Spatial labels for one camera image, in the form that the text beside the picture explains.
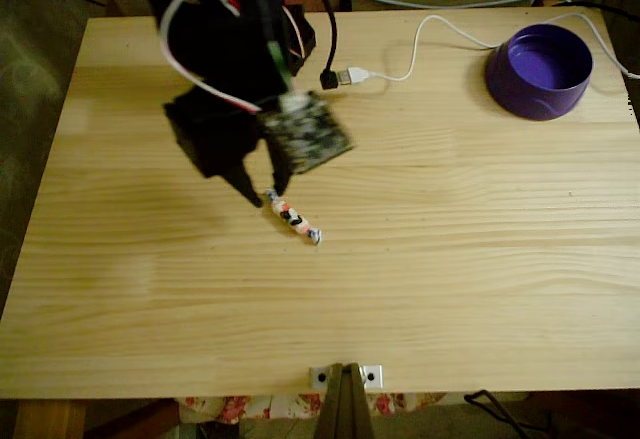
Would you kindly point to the candy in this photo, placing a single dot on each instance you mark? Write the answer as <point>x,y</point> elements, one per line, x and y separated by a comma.
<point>290,216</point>

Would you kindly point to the floral cloth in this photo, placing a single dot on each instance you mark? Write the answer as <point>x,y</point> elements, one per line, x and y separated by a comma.
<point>280,405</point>

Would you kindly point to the bare camera circuit board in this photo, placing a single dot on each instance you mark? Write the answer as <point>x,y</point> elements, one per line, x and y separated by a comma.
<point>310,134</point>

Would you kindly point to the metal mounting bracket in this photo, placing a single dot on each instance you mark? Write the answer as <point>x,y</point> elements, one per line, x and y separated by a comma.
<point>372,376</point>

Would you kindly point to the purple bowl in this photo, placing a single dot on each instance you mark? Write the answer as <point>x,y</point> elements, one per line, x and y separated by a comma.
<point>537,79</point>

